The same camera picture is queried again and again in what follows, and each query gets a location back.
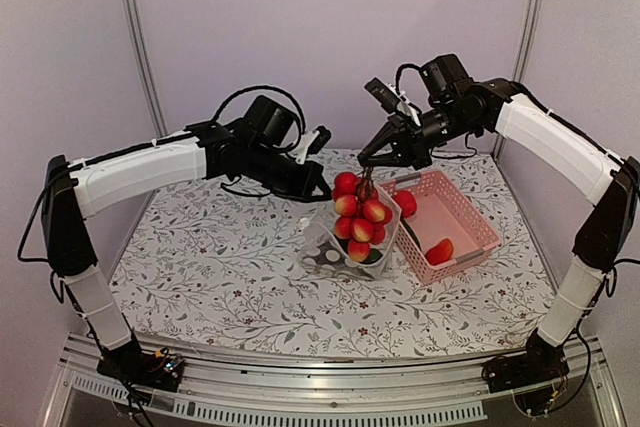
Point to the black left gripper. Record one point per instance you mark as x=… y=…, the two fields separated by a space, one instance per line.
x=311 y=168

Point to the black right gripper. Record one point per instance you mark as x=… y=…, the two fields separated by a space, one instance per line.
x=410 y=139

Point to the red cherry bunch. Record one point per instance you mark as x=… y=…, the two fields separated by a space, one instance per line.
x=363 y=217

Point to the red wrinkled apple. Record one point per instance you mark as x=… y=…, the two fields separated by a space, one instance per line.
x=406 y=201

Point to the clear zip top bag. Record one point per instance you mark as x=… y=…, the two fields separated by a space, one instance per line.
x=319 y=229

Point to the dark purple eggplant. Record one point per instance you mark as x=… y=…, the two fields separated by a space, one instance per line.
x=324 y=257

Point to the pink plastic basket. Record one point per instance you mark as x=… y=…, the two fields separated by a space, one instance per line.
x=443 y=211

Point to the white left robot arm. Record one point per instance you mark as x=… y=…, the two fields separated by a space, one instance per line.
x=75 y=191

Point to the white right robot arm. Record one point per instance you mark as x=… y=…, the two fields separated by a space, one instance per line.
x=608 y=182

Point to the red chili pepper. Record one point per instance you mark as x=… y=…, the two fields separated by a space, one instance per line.
x=440 y=253

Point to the floral table cloth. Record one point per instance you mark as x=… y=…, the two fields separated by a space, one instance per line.
x=208 y=267

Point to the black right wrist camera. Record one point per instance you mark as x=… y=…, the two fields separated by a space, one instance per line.
x=391 y=101

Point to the right aluminium frame post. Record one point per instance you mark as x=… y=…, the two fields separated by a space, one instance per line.
x=527 y=37

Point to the aluminium frame post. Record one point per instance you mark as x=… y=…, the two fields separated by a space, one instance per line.
x=136 y=33
x=527 y=37

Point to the aluminium front rail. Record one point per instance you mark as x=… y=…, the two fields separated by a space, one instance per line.
x=228 y=387

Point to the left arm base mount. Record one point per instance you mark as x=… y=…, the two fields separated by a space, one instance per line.
x=160 y=370

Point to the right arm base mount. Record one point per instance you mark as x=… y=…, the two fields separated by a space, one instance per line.
x=540 y=372

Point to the left aluminium frame post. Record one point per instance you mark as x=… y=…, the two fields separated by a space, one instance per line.
x=136 y=33

